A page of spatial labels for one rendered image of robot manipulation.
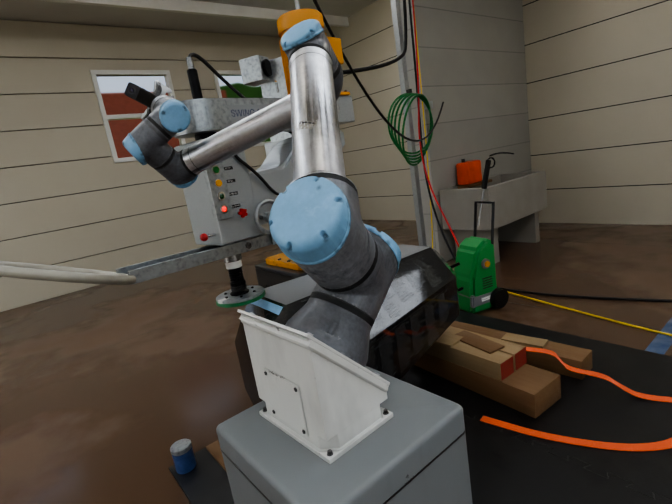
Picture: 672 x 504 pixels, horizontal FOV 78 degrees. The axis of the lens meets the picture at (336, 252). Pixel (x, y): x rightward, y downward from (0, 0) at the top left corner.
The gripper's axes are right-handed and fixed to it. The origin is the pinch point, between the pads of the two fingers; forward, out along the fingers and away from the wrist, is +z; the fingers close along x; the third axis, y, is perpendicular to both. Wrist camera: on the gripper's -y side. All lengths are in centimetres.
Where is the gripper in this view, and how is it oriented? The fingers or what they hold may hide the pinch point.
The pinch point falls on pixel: (147, 98)
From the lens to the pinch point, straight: 174.8
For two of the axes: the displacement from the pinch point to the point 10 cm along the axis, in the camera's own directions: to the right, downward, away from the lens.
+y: 7.4, 2.4, 6.3
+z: -5.2, -4.0, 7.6
